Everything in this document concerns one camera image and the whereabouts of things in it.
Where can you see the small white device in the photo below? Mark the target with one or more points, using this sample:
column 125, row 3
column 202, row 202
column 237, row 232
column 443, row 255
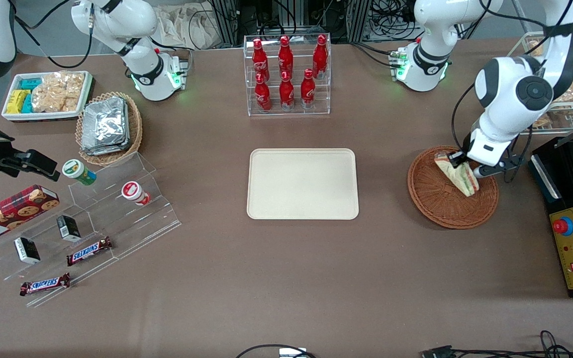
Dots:
column 292, row 353

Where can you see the white rectangular snack tray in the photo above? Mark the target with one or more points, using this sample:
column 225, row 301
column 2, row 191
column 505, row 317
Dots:
column 43, row 116

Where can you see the slanted aluminium frame post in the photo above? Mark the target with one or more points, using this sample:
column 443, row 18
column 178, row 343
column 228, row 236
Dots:
column 519, row 12

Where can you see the beige plastic serving tray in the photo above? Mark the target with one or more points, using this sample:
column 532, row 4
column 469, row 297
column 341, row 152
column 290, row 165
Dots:
column 301, row 184

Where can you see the brown Snickers bar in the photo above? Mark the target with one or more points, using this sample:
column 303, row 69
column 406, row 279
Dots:
column 45, row 284
column 89, row 251

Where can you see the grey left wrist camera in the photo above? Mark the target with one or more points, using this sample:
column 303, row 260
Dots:
column 479, row 172

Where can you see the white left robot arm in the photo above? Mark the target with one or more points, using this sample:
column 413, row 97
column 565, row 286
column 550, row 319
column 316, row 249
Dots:
column 515, row 94

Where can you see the teal snack pack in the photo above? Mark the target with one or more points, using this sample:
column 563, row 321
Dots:
column 30, row 83
column 27, row 104

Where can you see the round brown wicker basket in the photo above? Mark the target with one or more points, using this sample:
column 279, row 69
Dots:
column 435, row 209

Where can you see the beige crumpled cloth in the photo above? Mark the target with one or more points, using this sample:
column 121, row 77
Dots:
column 187, row 27

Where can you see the green lidded snack cup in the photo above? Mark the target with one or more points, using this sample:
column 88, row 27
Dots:
column 77, row 171

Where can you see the clear acrylic stepped shelf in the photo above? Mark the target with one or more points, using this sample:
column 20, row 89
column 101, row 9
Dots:
column 117, row 223

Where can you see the red tartan cookie box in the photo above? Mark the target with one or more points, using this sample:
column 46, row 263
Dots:
column 13, row 211

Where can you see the black machine housing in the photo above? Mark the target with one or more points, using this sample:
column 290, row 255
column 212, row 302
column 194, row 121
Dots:
column 560, row 191

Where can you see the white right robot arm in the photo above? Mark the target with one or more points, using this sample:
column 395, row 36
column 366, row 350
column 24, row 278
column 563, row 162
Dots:
column 142, row 30

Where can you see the red emergency stop button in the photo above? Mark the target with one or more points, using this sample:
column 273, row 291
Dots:
column 563, row 226

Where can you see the oval wicker basket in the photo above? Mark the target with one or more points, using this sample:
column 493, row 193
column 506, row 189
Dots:
column 135, row 129

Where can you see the clear bag of crackers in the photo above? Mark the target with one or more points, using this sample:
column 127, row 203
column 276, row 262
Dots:
column 57, row 92

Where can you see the red cola bottle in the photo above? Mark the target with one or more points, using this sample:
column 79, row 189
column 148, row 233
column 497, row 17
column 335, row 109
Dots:
column 320, row 55
column 286, row 92
column 285, row 55
column 258, row 58
column 308, row 89
column 262, row 94

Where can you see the yellow snack pack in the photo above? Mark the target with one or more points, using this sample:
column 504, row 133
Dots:
column 15, row 102

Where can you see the triangular sandwich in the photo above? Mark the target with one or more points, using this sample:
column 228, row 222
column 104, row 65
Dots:
column 460, row 179

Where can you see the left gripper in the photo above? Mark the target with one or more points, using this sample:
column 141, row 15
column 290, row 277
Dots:
column 456, row 159

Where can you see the clear acrylic bottle rack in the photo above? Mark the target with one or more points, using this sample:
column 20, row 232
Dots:
column 296, row 113

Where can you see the red lidded snack cup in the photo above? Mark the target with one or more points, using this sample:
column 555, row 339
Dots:
column 134, row 192

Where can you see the small black box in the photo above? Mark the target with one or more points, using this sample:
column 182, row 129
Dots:
column 69, row 227
column 27, row 250

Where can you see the silver foil packet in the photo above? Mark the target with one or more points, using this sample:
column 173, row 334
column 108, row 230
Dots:
column 105, row 122
column 105, row 150

